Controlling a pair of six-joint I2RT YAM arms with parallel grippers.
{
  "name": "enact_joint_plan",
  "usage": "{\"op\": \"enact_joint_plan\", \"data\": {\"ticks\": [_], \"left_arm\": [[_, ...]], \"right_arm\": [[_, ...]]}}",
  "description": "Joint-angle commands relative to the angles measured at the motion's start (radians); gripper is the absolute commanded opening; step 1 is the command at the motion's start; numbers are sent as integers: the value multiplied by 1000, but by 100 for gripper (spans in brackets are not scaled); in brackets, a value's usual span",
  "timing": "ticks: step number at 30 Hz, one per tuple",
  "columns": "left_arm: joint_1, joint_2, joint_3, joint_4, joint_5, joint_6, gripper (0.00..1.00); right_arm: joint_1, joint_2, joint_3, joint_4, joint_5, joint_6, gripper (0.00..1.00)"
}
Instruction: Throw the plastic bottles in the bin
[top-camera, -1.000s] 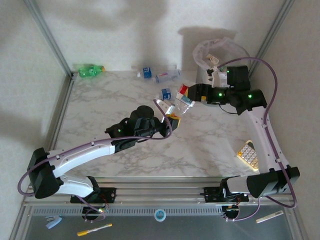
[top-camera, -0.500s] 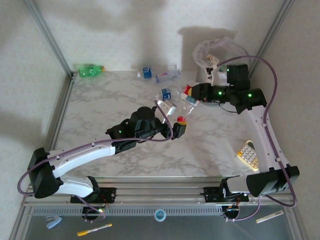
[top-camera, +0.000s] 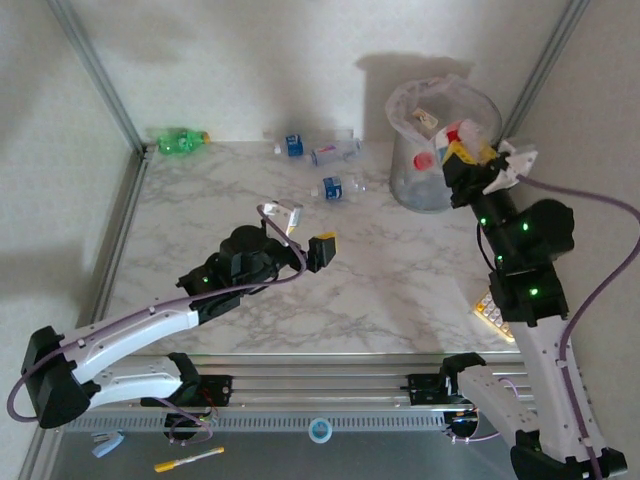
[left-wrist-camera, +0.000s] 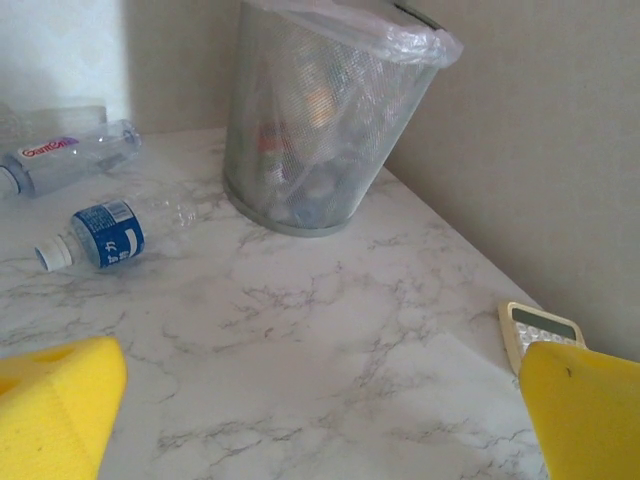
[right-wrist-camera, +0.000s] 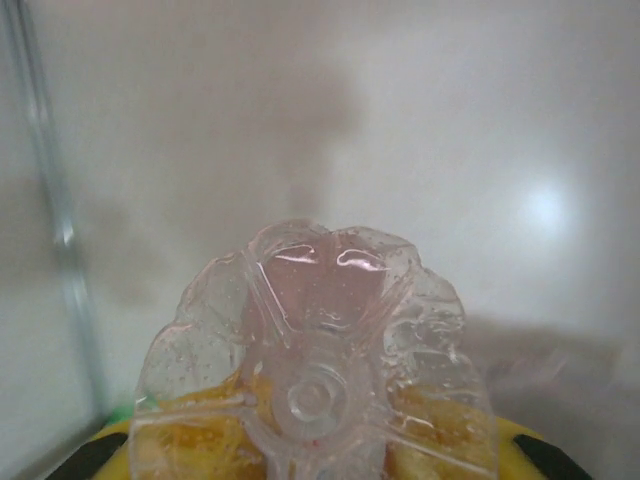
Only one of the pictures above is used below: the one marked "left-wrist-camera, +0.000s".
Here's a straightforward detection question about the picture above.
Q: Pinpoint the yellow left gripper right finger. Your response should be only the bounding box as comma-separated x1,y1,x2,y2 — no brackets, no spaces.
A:
518,341,640,480

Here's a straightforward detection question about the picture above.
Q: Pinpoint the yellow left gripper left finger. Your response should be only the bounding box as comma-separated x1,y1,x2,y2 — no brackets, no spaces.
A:
0,335,129,480

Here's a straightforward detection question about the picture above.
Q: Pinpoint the clear bottle blue label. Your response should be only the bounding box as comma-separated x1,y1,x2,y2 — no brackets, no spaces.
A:
33,196,200,274

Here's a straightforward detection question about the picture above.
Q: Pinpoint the silver mesh waste bin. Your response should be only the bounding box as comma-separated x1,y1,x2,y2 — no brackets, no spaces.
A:
222,0,465,239

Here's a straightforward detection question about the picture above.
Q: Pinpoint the clear plastic bin liner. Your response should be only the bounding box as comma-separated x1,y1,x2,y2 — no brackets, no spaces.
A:
239,0,466,71

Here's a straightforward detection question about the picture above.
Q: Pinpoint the cream yellow calculator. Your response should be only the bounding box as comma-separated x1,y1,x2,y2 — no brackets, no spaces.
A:
498,299,588,377

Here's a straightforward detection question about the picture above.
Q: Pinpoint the clear bottle Ganten label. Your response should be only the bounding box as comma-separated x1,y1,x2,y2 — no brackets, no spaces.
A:
0,118,144,200

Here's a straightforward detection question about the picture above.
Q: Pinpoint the clear ridged plastic bottle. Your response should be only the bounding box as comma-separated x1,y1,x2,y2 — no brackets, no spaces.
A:
0,102,109,151

